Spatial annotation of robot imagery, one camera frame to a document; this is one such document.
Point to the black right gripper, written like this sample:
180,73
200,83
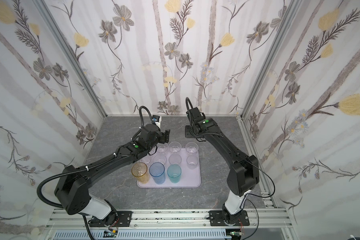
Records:
189,131

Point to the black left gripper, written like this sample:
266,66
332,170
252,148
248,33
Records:
164,136

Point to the frosted textured plastic cup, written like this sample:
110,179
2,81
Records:
175,147

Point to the blue textured plastic cup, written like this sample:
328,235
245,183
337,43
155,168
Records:
157,171

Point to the teal textured plastic cup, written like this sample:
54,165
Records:
174,173

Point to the yellow transparent plastic cup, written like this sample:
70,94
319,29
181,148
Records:
140,172

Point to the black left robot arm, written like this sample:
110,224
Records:
73,186

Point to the lilac plastic tray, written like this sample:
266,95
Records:
189,178

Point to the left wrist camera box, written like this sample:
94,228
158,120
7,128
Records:
157,120

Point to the white perforated cable duct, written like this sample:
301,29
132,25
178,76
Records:
176,234

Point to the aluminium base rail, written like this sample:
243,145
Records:
253,224

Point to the aluminium corner post right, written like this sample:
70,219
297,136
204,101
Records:
272,53

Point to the aluminium corner post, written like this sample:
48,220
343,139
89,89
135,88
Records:
272,53
68,52

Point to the aluminium corner post left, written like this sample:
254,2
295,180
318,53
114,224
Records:
68,52

